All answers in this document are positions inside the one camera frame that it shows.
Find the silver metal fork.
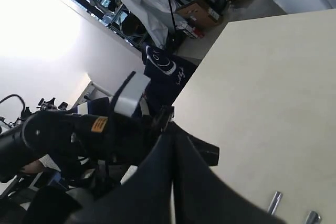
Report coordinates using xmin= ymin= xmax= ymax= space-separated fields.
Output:
xmin=304 ymin=210 xmax=322 ymax=224

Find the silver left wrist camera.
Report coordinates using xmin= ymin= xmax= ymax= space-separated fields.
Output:
xmin=108 ymin=71 xmax=150 ymax=118

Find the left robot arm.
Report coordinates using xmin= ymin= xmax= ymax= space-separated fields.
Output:
xmin=1 ymin=106 xmax=219 ymax=183

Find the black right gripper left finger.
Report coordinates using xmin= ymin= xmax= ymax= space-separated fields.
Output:
xmin=66 ymin=124 xmax=176 ymax=223

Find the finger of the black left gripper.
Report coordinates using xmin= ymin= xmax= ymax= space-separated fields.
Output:
xmin=178 ymin=126 xmax=219 ymax=167

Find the brown cardboard box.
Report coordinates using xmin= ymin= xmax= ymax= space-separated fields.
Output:
xmin=175 ymin=0 xmax=223 ymax=29

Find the silver metal knife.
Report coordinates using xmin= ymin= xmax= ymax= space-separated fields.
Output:
xmin=267 ymin=191 xmax=283 ymax=215

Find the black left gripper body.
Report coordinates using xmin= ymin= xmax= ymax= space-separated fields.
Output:
xmin=70 ymin=106 xmax=174 ymax=165

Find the white draped cloth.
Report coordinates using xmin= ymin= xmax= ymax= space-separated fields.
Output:
xmin=121 ymin=0 xmax=171 ymax=49

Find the dark blue printed cloth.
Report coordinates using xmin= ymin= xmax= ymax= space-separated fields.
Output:
xmin=142 ymin=45 xmax=197 ymax=111

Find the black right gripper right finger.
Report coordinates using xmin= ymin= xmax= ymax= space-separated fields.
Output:
xmin=172 ymin=123 xmax=284 ymax=223

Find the black tripod stand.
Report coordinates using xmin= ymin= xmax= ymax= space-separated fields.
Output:
xmin=156 ymin=0 xmax=188 ymax=53

